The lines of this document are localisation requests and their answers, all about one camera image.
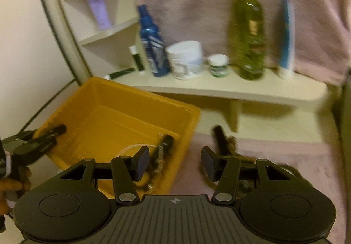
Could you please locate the pink hanging towel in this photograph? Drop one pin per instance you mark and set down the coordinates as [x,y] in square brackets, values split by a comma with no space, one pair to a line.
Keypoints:
[192,0]

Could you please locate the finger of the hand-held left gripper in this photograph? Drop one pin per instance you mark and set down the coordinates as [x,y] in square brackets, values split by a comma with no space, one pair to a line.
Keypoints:
[54,131]
[22,135]

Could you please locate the orange plastic tray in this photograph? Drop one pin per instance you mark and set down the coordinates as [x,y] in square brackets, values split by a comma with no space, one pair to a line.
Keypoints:
[109,117]

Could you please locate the black pencil white cap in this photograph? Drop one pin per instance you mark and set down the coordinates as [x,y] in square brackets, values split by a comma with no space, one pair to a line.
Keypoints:
[120,72]

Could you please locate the green spray bottle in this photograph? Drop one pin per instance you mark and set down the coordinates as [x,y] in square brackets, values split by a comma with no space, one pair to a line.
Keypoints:
[246,27]

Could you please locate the small green-label jar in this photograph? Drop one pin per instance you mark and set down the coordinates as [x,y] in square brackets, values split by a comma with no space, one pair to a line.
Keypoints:
[218,67]

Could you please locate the purple tube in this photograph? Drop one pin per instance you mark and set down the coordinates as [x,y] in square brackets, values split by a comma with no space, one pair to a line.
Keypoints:
[97,8]

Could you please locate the white jar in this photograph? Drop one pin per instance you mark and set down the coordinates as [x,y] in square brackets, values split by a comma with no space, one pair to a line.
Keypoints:
[183,60]

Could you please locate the blue spray bottle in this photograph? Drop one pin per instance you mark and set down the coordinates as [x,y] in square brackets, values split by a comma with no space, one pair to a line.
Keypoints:
[150,41]

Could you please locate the person's left hand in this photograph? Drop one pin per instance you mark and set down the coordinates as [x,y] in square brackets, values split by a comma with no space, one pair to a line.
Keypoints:
[11,185]

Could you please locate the white and blue tube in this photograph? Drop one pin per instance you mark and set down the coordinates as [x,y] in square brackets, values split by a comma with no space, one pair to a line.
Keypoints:
[286,41]

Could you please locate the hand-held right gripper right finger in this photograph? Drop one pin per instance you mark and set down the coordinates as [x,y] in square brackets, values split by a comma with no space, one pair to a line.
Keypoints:
[209,163]

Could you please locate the pink fuzzy blanket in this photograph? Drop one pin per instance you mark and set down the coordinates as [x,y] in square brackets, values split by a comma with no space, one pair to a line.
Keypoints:
[274,148]

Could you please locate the cream wooden shelf unit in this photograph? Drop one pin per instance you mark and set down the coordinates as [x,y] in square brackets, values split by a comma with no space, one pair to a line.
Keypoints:
[219,87]

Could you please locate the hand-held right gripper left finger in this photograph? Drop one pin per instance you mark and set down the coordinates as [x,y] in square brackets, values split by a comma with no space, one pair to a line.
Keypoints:
[142,163]

